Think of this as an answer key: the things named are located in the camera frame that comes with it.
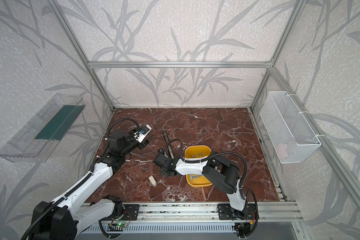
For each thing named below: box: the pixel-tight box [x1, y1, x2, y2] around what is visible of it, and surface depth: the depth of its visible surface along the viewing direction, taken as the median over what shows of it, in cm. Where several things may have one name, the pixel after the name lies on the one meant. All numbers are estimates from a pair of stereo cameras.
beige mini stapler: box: [148, 175, 157, 187], surface depth 83 cm
